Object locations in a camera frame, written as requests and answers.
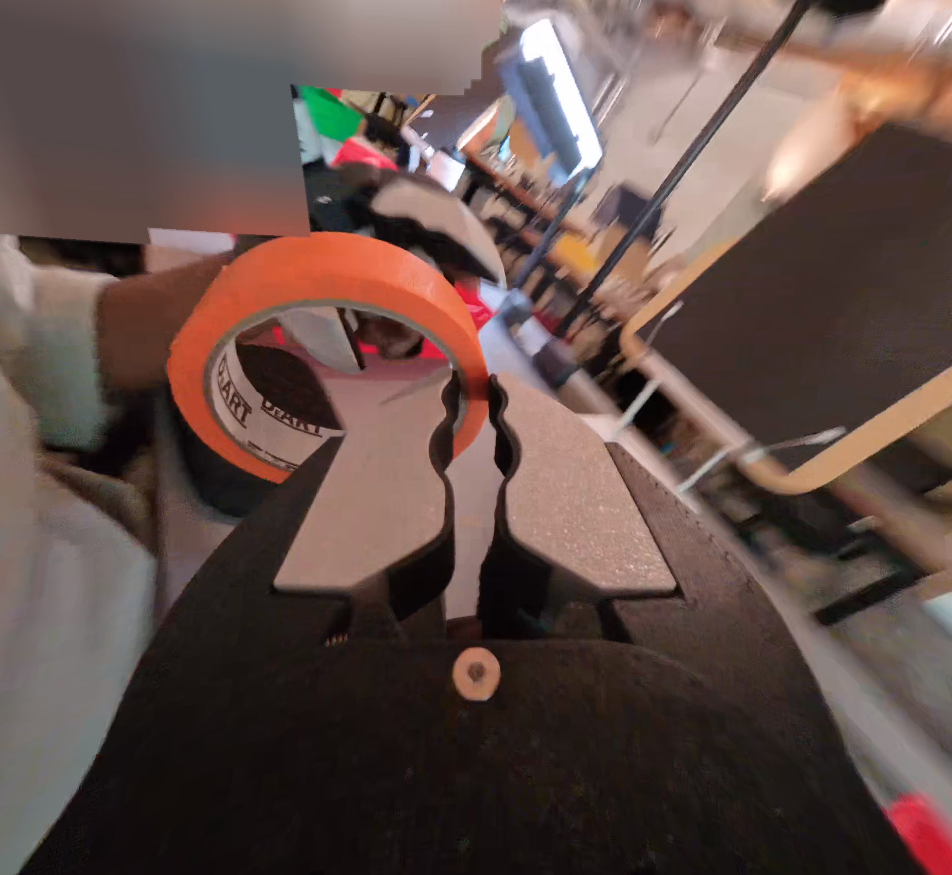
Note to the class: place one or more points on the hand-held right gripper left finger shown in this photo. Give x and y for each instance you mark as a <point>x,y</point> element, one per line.
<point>372,510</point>

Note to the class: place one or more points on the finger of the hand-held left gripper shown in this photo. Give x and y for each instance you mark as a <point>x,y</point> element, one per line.
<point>439,213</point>
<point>323,335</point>

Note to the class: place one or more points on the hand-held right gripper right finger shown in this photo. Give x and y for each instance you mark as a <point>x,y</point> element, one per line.
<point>580,510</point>

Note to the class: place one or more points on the orange masking tape roll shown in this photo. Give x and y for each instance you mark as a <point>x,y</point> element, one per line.
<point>335,265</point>

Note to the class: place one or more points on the person's left forearm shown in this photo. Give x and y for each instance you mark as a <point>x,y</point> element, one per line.
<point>149,324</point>

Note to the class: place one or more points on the person's left hand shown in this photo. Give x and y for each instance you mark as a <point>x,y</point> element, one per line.
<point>394,339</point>

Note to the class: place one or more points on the white paper roll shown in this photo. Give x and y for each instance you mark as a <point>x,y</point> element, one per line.
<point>446,169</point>

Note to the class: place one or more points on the red plastic bin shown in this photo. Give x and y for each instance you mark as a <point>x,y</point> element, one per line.
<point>364,155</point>

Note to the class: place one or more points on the long wooden workbench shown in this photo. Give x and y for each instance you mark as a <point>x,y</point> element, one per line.
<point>520,194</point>

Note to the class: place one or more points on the green plastic bin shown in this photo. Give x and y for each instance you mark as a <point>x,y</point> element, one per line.
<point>327,112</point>

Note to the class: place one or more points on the yellow box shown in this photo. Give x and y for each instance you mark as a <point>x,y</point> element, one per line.
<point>576,254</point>

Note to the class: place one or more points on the large bright display screen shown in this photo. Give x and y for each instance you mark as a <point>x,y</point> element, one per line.
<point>554,108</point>

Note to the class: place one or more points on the black pole stand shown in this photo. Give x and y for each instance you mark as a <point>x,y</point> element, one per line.
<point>714,123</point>

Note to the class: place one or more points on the person's white shirt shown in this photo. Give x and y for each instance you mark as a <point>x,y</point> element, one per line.
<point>59,629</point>

